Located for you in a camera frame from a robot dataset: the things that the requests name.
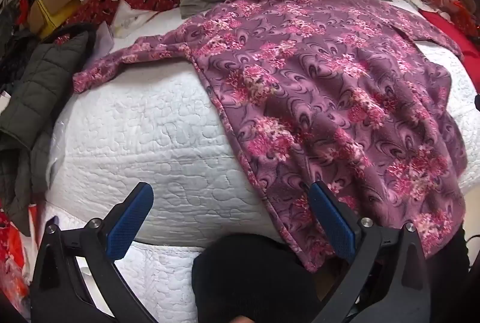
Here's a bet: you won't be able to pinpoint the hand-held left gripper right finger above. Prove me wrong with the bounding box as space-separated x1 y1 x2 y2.
305 181 432 323

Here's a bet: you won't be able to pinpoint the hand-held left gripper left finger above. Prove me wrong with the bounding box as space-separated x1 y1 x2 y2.
32 182 162 323

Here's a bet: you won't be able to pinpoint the purple floral long-sleeved top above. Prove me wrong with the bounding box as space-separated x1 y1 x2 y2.
72 0 469 273

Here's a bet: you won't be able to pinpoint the white quilted bedspread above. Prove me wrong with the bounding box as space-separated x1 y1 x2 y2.
43 0 480 323

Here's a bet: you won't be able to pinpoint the person's black pants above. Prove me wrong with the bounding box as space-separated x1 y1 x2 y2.
192 226 472 323

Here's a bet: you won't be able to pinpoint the red plastic bag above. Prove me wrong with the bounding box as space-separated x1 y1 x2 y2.
0 201 38 312

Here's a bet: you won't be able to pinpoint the dark green puffer jacket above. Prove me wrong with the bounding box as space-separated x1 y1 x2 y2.
0 24 99 234

